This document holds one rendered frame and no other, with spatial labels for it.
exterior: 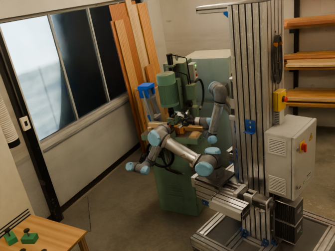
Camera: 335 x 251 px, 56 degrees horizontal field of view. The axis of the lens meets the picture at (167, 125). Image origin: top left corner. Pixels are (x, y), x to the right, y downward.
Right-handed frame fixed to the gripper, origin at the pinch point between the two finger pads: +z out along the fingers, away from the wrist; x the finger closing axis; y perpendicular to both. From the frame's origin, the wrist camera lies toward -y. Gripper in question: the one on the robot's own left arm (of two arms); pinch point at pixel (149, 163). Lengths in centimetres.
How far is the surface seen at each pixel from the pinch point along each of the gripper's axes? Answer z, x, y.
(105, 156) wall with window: 88, -117, 3
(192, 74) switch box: 26, 24, -90
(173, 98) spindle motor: 5, 16, -62
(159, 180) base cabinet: 37.6, -7.4, 18.5
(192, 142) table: 13.9, 35.0, -23.2
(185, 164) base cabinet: 26.1, 24.8, -2.0
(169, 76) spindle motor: -6, 16, -80
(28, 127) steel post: -44, -112, -23
